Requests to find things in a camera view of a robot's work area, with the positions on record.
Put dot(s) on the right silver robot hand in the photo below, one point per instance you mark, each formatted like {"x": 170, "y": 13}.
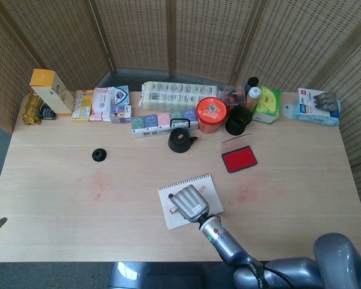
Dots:
{"x": 189, "y": 203}

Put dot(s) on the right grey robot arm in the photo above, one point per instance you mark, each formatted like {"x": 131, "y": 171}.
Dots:
{"x": 231, "y": 247}

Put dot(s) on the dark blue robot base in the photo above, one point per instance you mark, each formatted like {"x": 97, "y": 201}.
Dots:
{"x": 168, "y": 275}

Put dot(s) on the spiral notepad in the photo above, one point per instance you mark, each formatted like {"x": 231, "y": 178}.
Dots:
{"x": 213, "y": 195}

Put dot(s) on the black teapot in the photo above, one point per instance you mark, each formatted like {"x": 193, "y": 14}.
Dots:
{"x": 179, "y": 141}

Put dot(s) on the red ink pad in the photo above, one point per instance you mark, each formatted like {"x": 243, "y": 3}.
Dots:
{"x": 239, "y": 158}

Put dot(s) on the row of pastel boxes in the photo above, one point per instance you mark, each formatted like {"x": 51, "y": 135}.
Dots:
{"x": 150, "y": 123}

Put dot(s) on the orange cylindrical tub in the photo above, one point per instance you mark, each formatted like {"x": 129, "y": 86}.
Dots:
{"x": 211, "y": 116}

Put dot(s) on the purple small box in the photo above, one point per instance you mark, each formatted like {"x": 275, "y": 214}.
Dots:
{"x": 120, "y": 114}

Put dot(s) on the clear plastic clip box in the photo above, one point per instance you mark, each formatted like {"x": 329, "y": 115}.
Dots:
{"x": 233, "y": 94}

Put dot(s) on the gold foil pack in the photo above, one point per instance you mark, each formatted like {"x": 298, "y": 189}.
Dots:
{"x": 30, "y": 110}

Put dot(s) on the brown bottle white cap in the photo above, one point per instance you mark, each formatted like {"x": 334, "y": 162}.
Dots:
{"x": 252, "y": 97}

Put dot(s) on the green tissue pack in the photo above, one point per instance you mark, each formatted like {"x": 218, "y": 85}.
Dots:
{"x": 267, "y": 103}

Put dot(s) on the blue white small box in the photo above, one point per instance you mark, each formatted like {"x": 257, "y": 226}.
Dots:
{"x": 121, "y": 94}

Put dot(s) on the pink wet wipes pack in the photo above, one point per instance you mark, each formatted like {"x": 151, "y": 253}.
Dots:
{"x": 100, "y": 103}

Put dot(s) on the pale blue round disc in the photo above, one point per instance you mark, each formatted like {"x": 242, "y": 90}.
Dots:
{"x": 288, "y": 110}

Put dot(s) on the dark bottle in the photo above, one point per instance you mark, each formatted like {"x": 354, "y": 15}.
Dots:
{"x": 252, "y": 82}

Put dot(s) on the tall cream orange box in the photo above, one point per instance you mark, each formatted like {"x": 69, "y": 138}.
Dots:
{"x": 54, "y": 93}

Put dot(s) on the yellow flat box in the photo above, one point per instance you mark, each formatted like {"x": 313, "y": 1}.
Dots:
{"x": 82, "y": 105}

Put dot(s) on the blue white wipes pack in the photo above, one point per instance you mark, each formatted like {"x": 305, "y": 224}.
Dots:
{"x": 307, "y": 113}

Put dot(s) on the grey item blister pack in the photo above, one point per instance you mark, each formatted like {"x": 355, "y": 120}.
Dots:
{"x": 326, "y": 100}

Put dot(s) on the wooden woven folding screen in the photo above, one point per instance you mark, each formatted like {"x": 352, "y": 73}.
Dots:
{"x": 138, "y": 30}

